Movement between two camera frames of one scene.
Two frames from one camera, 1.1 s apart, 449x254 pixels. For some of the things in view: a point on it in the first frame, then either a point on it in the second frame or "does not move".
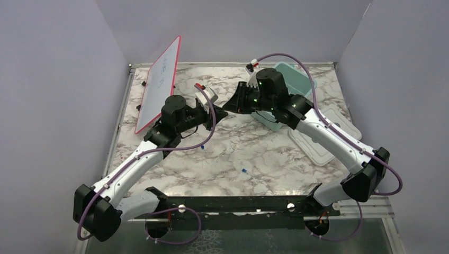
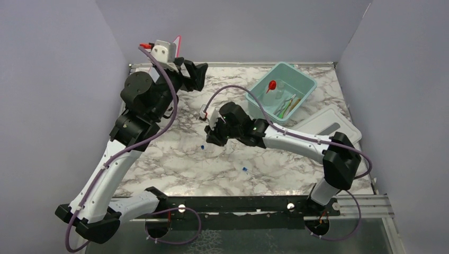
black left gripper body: (196, 117) to (179, 81)
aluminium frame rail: (375, 208) does not move
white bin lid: (338, 117) does not move
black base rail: (240, 212) does not move
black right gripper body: (250, 99) to (222, 132)
